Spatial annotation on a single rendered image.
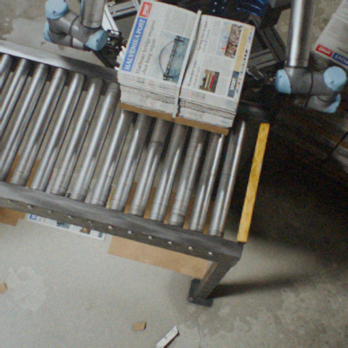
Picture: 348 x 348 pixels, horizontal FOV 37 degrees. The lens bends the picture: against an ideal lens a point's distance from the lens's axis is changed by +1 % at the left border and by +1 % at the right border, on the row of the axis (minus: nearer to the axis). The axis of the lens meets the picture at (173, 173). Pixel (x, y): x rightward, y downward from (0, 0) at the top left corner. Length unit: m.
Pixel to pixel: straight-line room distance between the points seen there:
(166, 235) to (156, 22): 0.66
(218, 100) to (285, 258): 1.14
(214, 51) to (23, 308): 1.40
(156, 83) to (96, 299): 1.15
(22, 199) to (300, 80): 0.96
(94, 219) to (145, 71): 0.48
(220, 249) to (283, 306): 0.90
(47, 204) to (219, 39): 0.74
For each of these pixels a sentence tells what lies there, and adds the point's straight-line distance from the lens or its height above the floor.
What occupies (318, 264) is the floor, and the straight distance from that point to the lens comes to 2.56.
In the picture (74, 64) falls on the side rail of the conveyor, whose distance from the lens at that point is 1.88.
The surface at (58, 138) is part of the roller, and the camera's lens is 1.75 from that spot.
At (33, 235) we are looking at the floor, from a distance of 2.48.
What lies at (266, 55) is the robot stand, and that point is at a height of 0.23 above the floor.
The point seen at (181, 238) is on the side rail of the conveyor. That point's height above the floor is 0.80.
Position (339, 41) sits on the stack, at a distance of 2.05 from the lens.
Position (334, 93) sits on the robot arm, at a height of 0.92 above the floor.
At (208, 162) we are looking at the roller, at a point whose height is 0.80.
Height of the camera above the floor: 2.35
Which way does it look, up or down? 67 degrees down
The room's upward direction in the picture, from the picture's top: 11 degrees clockwise
